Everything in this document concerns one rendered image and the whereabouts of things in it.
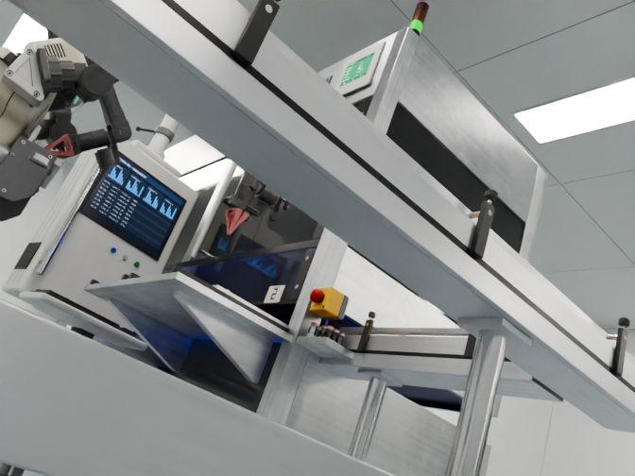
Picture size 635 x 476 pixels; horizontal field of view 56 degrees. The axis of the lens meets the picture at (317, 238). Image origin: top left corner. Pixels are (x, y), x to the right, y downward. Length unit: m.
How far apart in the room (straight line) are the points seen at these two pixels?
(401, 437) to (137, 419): 1.49
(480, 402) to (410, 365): 0.53
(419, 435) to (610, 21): 2.20
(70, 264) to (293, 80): 1.85
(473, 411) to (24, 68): 1.26
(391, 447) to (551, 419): 4.70
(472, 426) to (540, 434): 5.62
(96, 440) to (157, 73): 0.39
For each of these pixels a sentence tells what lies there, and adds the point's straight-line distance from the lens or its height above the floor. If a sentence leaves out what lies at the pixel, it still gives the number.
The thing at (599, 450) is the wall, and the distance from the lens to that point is 6.33.
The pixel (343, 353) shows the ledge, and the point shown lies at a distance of 1.65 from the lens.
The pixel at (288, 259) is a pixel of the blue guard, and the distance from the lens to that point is 1.94.
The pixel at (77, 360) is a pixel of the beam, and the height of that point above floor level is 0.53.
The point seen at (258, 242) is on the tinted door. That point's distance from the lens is 2.19.
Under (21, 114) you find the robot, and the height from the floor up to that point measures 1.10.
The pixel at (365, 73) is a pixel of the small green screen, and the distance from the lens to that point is 2.29.
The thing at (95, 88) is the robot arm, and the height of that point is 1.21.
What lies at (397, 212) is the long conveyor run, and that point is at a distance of 0.81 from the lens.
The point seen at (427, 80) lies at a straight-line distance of 2.31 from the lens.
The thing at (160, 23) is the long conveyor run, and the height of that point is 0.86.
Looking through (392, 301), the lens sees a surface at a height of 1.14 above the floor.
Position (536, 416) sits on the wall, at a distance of 6.70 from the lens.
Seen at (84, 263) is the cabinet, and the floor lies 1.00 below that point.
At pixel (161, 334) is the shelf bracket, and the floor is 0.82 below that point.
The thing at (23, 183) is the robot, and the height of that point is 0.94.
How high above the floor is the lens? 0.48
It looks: 23 degrees up
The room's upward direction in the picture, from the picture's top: 20 degrees clockwise
